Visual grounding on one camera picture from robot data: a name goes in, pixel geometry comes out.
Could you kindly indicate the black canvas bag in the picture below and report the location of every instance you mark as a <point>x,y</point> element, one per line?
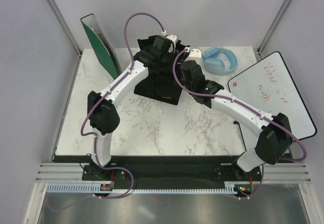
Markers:
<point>160,84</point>

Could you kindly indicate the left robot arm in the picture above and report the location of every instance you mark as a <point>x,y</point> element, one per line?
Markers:
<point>102,107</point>

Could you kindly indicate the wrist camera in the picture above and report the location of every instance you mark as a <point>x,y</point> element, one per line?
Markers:
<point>194,53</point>
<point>173,38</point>

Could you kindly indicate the white cable duct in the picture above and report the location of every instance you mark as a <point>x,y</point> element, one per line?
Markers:
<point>99,188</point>

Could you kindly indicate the aluminium frame post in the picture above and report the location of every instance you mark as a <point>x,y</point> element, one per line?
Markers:
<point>58,15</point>
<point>275,22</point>

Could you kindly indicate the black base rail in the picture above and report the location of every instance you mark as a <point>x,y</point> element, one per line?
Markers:
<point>165,172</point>

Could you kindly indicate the left aluminium frame post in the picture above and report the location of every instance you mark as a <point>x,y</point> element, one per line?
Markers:
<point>58,15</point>

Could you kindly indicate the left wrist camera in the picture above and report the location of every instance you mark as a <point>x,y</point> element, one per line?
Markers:
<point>173,38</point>

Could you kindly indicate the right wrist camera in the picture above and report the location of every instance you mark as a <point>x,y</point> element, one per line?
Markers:
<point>194,53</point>

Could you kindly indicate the light blue headphones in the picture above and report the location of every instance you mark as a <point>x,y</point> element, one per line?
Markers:
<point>216,66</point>

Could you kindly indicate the green file holder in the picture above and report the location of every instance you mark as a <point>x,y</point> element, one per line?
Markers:
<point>103,49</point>

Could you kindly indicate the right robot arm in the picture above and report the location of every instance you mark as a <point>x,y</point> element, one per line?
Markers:
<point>270,130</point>

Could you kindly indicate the right aluminium frame post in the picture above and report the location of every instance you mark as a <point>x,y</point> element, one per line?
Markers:
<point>275,22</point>

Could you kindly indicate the whiteboard with red writing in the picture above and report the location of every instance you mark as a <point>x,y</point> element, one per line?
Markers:
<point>269,86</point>

